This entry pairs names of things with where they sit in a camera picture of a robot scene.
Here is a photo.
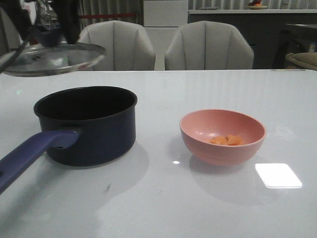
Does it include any grey chair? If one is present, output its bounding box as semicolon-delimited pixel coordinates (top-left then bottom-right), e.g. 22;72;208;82
164;21;254;70
79;20;156;71

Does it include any dark blue saucepan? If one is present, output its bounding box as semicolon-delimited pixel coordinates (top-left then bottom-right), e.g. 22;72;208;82
0;86;137;191

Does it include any left grey chair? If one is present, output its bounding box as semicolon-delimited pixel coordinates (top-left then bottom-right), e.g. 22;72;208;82
79;20;156;71

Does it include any glass lid blue knob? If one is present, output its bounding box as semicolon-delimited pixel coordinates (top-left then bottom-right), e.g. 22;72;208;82
0;25;106;77

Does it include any dark counter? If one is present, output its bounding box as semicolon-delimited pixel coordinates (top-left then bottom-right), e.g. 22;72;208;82
188;9;317;70

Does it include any white cabinet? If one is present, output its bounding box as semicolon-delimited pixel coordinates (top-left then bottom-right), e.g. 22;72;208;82
143;0;188;70

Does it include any fruit plate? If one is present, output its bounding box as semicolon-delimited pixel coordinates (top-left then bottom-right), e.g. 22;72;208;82
246;0;268;10

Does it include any red barrier tape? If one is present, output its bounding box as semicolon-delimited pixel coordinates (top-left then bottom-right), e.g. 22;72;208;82
79;12;138;19

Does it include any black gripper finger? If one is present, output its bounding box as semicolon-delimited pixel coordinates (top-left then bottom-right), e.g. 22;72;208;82
1;0;32;41
53;0;80;44

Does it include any olive sofa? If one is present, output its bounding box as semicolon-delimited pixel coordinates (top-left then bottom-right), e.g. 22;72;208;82
285;52;317;71

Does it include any right grey chair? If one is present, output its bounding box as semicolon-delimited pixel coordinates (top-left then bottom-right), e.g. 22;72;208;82
164;21;254;70

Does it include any orange ham slice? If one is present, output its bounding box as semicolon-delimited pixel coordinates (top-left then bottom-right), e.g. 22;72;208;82
210;136;228;145
225;134;243;146

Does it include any pink bowl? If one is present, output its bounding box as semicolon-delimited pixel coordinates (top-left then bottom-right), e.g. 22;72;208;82
179;109;266;166

